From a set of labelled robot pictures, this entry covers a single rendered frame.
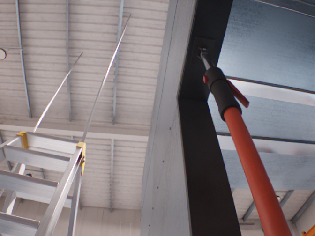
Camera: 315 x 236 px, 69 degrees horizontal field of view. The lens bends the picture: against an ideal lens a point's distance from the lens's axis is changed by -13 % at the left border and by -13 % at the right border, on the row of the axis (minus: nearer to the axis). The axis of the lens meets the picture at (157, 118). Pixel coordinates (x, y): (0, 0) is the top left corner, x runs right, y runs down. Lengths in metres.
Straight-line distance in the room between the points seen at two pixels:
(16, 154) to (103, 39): 6.33
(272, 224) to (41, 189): 0.75
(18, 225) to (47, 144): 0.72
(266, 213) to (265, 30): 1.71
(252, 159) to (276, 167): 2.46
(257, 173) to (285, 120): 2.08
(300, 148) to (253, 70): 1.05
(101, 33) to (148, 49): 1.37
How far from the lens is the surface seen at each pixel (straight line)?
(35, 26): 7.66
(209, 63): 0.68
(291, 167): 2.95
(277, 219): 0.34
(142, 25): 7.12
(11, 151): 1.18
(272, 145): 2.55
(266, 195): 0.36
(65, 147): 1.35
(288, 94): 2.26
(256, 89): 2.11
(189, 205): 0.55
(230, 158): 2.55
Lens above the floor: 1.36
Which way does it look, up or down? 54 degrees up
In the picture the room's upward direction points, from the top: straight up
